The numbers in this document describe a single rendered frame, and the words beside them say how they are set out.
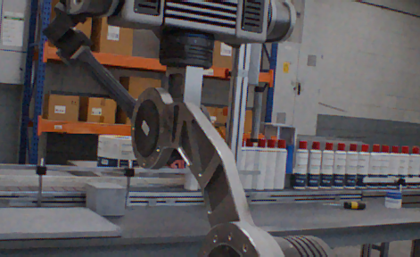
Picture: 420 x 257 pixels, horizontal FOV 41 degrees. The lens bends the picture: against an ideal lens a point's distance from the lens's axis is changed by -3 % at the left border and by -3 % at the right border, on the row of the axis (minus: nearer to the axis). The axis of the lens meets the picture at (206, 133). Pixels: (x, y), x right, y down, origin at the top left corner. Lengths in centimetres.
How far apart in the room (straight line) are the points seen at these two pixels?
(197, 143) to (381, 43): 814
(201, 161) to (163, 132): 17
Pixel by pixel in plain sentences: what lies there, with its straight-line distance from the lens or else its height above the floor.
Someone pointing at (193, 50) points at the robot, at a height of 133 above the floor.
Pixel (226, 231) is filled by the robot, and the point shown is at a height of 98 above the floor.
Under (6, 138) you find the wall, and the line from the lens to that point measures 641.
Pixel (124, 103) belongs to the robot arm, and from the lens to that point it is 197.
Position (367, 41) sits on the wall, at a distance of 903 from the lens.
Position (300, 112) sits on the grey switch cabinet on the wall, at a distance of 766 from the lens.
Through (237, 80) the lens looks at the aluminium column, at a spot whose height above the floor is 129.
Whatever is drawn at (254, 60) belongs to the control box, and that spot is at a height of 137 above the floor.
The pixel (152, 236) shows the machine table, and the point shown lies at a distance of 159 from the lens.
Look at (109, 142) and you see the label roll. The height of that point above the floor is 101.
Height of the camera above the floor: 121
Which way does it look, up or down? 3 degrees down
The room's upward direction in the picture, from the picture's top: 5 degrees clockwise
